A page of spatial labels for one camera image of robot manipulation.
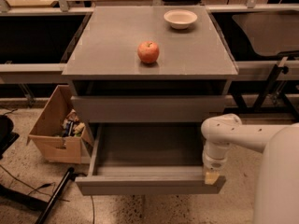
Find grey drawer cabinet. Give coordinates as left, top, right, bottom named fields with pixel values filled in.
left=64, top=7, right=237, bottom=175

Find black chair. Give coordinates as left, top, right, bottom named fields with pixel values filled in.
left=233, top=10, right=299, bottom=119

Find black object at left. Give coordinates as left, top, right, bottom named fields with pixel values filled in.
left=0, top=115, right=20, bottom=160

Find grey drawer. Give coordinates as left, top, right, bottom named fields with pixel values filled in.
left=76, top=123, right=226, bottom=195
left=71, top=96, right=225, bottom=123

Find black floor cable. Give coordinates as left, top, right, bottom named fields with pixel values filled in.
left=0, top=164, right=95, bottom=224

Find red apple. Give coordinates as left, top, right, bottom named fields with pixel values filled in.
left=137, top=41, right=160, bottom=63

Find grey top drawer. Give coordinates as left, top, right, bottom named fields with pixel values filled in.
left=71, top=96, right=225, bottom=123

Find white bowl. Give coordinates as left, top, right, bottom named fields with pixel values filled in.
left=164, top=9, right=197, bottom=30

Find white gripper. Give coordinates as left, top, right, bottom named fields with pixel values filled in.
left=202, top=151, right=227, bottom=185

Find items inside cardboard box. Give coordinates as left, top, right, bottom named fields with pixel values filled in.
left=57, top=109, right=85, bottom=137

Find cardboard box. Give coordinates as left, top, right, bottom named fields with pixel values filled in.
left=28, top=85, right=93, bottom=164

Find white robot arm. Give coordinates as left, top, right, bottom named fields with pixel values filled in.
left=201, top=114, right=299, bottom=224

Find black stand leg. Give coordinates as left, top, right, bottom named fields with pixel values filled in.
left=0, top=167, right=75, bottom=224

